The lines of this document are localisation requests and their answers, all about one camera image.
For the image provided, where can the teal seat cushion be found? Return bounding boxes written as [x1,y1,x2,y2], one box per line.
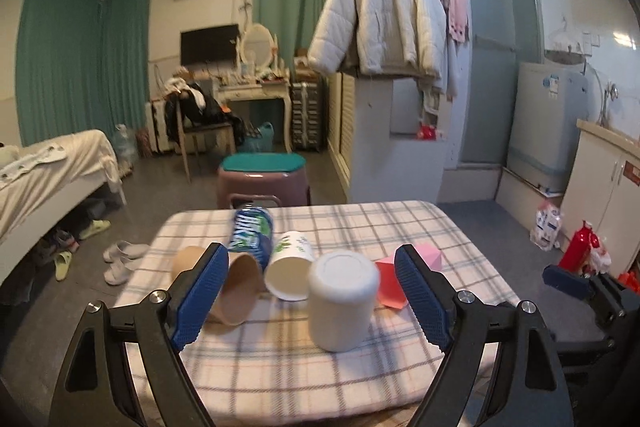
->
[220,153,307,174]

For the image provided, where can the blue green printed cup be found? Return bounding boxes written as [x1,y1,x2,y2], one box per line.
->
[227,203,275,272]

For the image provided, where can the black drawer unit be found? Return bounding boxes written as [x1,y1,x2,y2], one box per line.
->
[290,82,323,152]

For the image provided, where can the black television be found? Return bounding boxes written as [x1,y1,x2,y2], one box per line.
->
[180,24,241,66]

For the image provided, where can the pink hanging clothes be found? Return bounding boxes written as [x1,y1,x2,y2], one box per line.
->
[427,0,472,45]

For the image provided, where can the white slipper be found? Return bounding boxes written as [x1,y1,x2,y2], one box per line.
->
[103,257,138,286]
[103,241,150,264]

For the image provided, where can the red item on shelf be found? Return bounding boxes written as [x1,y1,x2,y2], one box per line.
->
[417,123,446,142]

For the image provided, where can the beige sink cabinet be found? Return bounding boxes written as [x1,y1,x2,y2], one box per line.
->
[559,119,640,275]

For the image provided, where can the white dressing table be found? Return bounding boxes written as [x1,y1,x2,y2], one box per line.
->
[216,77,292,152]

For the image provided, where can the white suitcase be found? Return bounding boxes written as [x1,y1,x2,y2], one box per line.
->
[145,99,176,155]

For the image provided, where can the large water bottle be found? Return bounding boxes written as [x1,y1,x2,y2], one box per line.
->
[111,124,138,172]

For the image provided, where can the red paper box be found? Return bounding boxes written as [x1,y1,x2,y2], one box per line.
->
[375,256,410,310]

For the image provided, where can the brown paper cup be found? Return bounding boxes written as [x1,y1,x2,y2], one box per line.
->
[207,252,265,327]
[171,246,207,283]

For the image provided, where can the bed with beige sheet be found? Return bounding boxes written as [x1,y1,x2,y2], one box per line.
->
[0,129,127,283]

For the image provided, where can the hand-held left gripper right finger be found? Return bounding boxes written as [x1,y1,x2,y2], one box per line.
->
[394,244,576,427]

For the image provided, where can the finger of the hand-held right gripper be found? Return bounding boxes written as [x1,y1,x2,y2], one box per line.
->
[542,264,640,334]
[549,331,620,369]

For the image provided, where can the white washing machine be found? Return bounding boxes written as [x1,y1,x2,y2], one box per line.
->
[505,61,603,192]

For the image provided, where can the white wardrobe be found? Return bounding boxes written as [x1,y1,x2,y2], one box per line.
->
[325,0,471,208]

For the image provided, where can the white puffer jacket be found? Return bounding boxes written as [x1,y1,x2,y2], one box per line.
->
[307,0,448,80]

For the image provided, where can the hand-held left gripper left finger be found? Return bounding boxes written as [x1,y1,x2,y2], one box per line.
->
[47,242,231,427]

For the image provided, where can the white paper cup green print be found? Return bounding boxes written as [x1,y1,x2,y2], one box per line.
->
[264,231,316,303]

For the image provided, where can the wooden chair with clothes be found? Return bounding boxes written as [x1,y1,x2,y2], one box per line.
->
[165,79,246,182]

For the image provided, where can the frosted glass door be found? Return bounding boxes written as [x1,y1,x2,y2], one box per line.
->
[454,0,545,170]

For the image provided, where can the oval white mirror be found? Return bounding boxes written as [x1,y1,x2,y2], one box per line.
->
[236,23,280,70]

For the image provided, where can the red fire extinguisher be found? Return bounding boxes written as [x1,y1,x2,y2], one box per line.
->
[557,221,601,275]

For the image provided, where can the green slipper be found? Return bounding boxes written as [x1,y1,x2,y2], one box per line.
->
[79,219,112,240]
[54,251,74,282]

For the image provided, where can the plaid tablecloth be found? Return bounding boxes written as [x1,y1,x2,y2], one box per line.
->
[112,201,521,418]

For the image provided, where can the white plastic bag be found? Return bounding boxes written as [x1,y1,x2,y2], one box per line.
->
[530,201,565,253]

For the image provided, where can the white plastic cup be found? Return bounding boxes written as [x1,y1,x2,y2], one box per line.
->
[307,251,381,353]

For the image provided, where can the pink paper box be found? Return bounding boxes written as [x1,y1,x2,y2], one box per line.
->
[414,243,445,273]

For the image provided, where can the purple plastic stool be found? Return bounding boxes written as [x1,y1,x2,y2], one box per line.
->
[216,154,311,209]

